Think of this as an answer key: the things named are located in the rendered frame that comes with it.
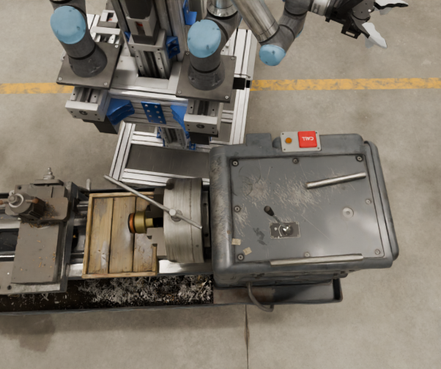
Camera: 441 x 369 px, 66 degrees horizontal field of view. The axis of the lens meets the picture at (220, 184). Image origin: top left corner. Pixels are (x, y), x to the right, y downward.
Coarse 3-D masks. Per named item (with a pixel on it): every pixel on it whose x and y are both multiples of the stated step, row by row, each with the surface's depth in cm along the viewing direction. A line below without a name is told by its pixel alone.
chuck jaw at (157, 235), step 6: (150, 228) 125; (156, 228) 124; (162, 228) 124; (150, 234) 124; (156, 234) 123; (162, 234) 123; (156, 240) 122; (162, 240) 122; (156, 246) 125; (162, 246) 121; (162, 252) 121
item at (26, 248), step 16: (32, 192) 145; (48, 192) 144; (64, 192) 145; (32, 224) 139; (32, 240) 137; (48, 240) 137; (16, 256) 135; (32, 256) 135; (48, 256) 135; (16, 272) 133; (32, 272) 133; (48, 272) 133
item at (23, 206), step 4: (24, 196) 125; (28, 196) 126; (24, 200) 124; (20, 204) 123; (24, 204) 124; (28, 204) 125; (12, 208) 123; (16, 208) 123; (20, 208) 124; (24, 208) 125; (28, 208) 126; (16, 212) 125; (20, 212) 125
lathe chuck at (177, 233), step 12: (168, 180) 123; (180, 180) 122; (168, 192) 116; (180, 192) 116; (168, 204) 114; (180, 204) 114; (168, 216) 112; (168, 228) 112; (180, 228) 112; (168, 240) 113; (180, 240) 113; (168, 252) 115; (180, 252) 115; (192, 252) 115
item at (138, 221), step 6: (144, 210) 126; (132, 216) 126; (138, 216) 125; (144, 216) 125; (132, 222) 124; (138, 222) 124; (144, 222) 124; (150, 222) 125; (156, 222) 130; (132, 228) 125; (138, 228) 124; (144, 228) 124
